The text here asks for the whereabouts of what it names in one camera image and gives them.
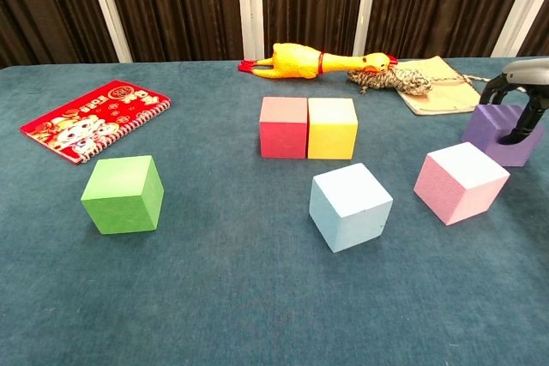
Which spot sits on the pink foam cube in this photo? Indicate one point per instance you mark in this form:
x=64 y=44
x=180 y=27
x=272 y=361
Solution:
x=454 y=194

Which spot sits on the purple foam cube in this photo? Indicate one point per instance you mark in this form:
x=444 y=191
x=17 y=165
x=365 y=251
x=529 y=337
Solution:
x=484 y=126

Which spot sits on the green foam cube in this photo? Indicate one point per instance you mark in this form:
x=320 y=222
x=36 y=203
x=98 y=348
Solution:
x=120 y=203

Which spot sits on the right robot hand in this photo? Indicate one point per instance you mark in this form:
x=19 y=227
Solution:
x=534 y=72

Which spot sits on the light blue foam cube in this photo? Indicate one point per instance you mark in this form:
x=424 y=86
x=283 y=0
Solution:
x=347 y=216

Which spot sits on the white metal frame post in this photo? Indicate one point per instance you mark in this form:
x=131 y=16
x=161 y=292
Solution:
x=249 y=6
x=107 y=10
x=364 y=10
x=519 y=10

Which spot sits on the red spiral notebook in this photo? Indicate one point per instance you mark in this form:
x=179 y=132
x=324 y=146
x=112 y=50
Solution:
x=86 y=121

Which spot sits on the red foam cube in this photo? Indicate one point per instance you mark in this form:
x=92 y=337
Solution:
x=283 y=134

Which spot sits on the teal felt table cover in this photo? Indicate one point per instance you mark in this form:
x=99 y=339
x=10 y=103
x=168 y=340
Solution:
x=240 y=297

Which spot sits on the yellow rubber chicken toy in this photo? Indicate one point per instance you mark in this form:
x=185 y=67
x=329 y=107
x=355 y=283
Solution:
x=296 y=64

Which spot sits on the dark brown curtain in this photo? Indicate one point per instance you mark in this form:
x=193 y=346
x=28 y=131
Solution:
x=180 y=6

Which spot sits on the beige cloth notebook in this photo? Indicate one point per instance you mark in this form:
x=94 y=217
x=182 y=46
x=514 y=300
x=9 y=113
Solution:
x=446 y=98

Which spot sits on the yellow foam cube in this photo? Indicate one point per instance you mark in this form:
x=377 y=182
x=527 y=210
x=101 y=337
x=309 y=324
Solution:
x=332 y=134

